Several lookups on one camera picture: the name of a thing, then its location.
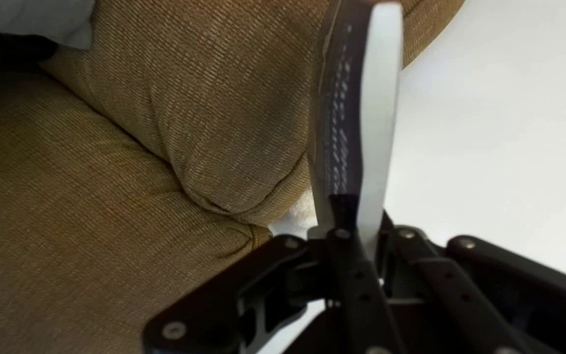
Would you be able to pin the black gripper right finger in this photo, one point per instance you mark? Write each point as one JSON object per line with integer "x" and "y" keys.
{"x": 491, "y": 302}

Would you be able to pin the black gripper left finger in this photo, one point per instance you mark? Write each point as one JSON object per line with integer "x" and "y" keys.
{"x": 283, "y": 296}

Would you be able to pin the blue cover book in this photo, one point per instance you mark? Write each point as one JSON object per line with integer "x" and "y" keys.
{"x": 377, "y": 99}

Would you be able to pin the gray striped pillow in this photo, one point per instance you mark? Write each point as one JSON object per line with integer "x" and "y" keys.
{"x": 27, "y": 17}

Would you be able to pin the brown fabric sofa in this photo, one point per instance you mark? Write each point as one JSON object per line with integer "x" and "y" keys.
{"x": 132, "y": 164}

